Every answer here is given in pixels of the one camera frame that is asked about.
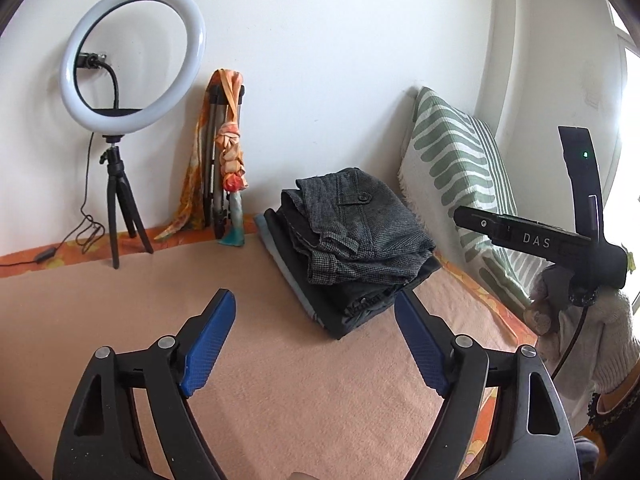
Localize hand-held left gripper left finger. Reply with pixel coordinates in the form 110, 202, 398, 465
52, 288, 236, 480

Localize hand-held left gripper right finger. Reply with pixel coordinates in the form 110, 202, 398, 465
394, 291, 582, 480

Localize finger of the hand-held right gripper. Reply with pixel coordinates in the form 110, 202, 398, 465
454, 205, 506, 245

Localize grey tweed pants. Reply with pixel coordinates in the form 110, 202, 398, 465
281, 167, 436, 286

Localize person's right forearm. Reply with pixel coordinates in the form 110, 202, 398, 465
554, 280, 640, 408

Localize person's right hand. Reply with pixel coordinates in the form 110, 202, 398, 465
524, 264, 577, 337

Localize green and white striped pillow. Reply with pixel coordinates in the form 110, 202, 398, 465
397, 86, 547, 311

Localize peach blanket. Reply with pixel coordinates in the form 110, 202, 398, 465
0, 235, 531, 480

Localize stack of folded black clothes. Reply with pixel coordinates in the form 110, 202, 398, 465
262, 207, 443, 341

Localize folded blue-grey cloth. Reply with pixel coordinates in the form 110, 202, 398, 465
254, 212, 321, 321

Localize teal figurine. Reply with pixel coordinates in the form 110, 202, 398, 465
218, 192, 247, 248

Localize window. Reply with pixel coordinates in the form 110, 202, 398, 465
606, 0, 640, 221

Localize small black tripod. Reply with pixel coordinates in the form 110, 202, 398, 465
100, 132, 155, 270

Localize folded tripod with orange scarf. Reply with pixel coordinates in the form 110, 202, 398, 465
154, 68, 249, 241

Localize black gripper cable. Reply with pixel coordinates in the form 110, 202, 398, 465
550, 290, 588, 378

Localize black ring light cable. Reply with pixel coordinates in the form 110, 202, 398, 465
0, 132, 103, 267

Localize white ring light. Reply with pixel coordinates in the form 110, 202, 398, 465
60, 0, 207, 133

